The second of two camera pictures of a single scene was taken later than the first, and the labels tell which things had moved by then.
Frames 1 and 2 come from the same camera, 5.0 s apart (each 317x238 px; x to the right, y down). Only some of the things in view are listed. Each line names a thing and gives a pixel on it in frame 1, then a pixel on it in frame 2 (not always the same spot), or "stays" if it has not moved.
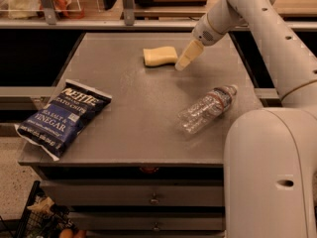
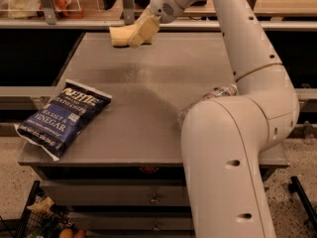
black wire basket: (43, 217) stays
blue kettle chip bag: (52, 126) stays
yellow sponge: (164, 55) → (120, 36)
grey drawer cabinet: (152, 166) stays
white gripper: (204, 34) → (160, 2)
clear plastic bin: (23, 2) stays
